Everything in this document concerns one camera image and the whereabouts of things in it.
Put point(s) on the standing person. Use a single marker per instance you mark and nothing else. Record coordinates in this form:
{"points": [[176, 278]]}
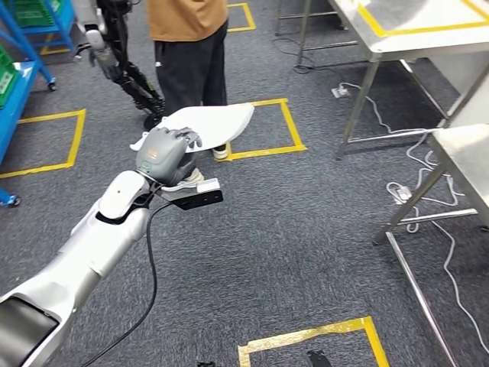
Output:
{"points": [[191, 61]]}

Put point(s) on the green plastic crate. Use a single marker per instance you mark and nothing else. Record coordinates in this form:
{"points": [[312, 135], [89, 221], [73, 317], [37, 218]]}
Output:
{"points": [[5, 81], [34, 12]]}

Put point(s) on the black right camera mount bracket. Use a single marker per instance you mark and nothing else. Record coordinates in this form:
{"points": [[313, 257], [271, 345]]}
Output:
{"points": [[318, 358]]}

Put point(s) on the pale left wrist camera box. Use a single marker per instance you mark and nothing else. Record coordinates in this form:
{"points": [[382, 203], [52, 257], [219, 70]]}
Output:
{"points": [[208, 186]]}

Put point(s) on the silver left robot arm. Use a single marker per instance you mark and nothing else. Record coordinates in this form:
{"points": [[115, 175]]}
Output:
{"points": [[84, 253]]}

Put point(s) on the black legged humanoid robot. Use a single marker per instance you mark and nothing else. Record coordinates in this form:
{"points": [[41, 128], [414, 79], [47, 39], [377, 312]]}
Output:
{"points": [[130, 81]]}

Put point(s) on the small blue rack on casters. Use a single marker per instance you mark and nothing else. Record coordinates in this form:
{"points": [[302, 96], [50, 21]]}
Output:
{"points": [[11, 116], [61, 20]]}

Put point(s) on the white power adapter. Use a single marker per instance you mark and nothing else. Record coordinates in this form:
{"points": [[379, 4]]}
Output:
{"points": [[339, 91]]}

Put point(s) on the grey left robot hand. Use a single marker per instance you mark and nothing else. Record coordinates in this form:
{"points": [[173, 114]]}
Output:
{"points": [[164, 157]]}

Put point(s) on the steel table frame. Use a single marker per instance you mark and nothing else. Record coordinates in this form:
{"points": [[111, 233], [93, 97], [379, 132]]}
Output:
{"points": [[303, 30]]}

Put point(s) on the white curved plastic part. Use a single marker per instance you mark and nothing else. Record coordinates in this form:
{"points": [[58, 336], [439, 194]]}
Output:
{"points": [[213, 124]]}

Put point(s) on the white power strip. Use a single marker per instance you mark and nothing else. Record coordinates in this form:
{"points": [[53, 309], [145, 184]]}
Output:
{"points": [[403, 194]]}

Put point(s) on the steel table with white panel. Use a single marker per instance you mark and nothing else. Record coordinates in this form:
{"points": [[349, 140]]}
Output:
{"points": [[404, 45]]}

